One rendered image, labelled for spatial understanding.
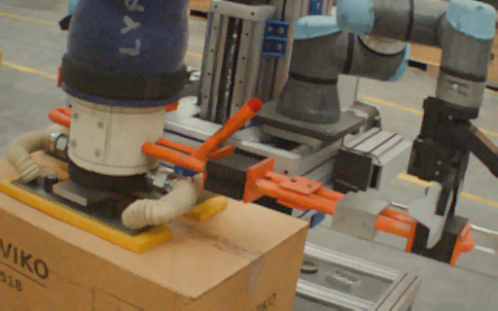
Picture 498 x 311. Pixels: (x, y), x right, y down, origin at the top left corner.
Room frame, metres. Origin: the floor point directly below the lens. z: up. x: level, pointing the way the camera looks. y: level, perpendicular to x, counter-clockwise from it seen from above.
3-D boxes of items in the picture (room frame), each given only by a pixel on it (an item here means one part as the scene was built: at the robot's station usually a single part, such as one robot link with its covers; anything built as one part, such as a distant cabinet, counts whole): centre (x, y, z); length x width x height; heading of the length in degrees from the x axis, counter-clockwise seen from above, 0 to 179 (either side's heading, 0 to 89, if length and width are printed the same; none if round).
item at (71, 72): (1.31, 0.23, 1.19); 0.23 x 0.23 x 0.04
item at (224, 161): (1.20, 0.01, 1.07); 0.10 x 0.08 x 0.06; 154
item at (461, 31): (1.06, -0.29, 1.37); 0.09 x 0.08 x 0.11; 3
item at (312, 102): (1.77, -0.13, 1.09); 0.15 x 0.15 x 0.10
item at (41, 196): (1.22, 0.27, 0.97); 0.34 x 0.10 x 0.05; 64
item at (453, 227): (1.04, -0.31, 1.07); 0.08 x 0.07 x 0.05; 64
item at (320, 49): (1.77, -0.14, 1.20); 0.13 x 0.12 x 0.14; 93
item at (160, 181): (1.31, 0.23, 1.01); 0.34 x 0.25 x 0.06; 64
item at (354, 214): (1.11, -0.19, 1.07); 0.07 x 0.07 x 0.04; 64
